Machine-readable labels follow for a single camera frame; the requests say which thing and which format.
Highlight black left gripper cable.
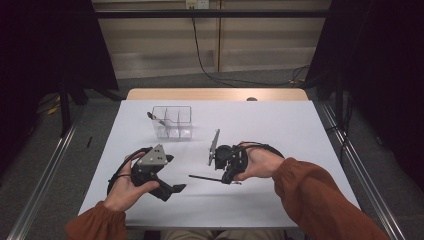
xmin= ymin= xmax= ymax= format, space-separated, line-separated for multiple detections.
xmin=106 ymin=146 xmax=154 ymax=197

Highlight white wall outlet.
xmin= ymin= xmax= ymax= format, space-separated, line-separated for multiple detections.
xmin=185 ymin=0 xmax=211 ymax=10

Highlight black stand post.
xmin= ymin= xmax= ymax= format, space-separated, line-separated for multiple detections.
xmin=334 ymin=64 xmax=345 ymax=132
xmin=59 ymin=78 xmax=73 ymax=138

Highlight black floor cable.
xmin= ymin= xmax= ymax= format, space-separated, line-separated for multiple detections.
xmin=190 ymin=7 xmax=311 ymax=87

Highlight black metal frame bar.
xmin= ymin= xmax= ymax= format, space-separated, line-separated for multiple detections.
xmin=94 ymin=9 xmax=332 ymax=19

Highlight wooden table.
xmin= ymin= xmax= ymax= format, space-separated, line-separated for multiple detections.
xmin=125 ymin=87 xmax=309 ymax=102

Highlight person's right hand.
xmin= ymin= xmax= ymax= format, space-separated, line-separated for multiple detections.
xmin=232 ymin=142 xmax=285 ymax=183

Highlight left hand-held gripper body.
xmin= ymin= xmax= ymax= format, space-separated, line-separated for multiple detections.
xmin=130 ymin=143 xmax=175 ymax=188

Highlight white table mat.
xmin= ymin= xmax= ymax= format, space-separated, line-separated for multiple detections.
xmin=77 ymin=99 xmax=361 ymax=229

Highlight metal floor rail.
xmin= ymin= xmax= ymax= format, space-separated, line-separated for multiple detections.
xmin=6 ymin=105 xmax=85 ymax=240
xmin=315 ymin=99 xmax=407 ymax=240

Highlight person's legs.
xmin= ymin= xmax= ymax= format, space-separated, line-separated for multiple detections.
xmin=161 ymin=229 xmax=288 ymax=240

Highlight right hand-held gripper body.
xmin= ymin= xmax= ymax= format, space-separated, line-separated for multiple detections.
xmin=207 ymin=128 xmax=250 ymax=184

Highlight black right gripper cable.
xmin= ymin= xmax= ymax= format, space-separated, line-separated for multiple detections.
xmin=229 ymin=141 xmax=285 ymax=160

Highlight dark curtain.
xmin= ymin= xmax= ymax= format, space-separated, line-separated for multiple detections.
xmin=0 ymin=0 xmax=120 ymax=168
xmin=305 ymin=0 xmax=424 ymax=191

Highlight clear plastic organizer box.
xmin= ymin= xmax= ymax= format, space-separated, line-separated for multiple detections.
xmin=150 ymin=105 xmax=194 ymax=140

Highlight person's left hand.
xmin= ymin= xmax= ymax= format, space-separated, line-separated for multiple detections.
xmin=102 ymin=151 xmax=161 ymax=213

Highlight thin black brush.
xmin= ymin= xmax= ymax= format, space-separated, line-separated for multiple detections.
xmin=188 ymin=174 xmax=242 ymax=186

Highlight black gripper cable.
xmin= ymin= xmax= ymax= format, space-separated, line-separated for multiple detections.
xmin=229 ymin=141 xmax=285 ymax=160
xmin=106 ymin=146 xmax=154 ymax=197

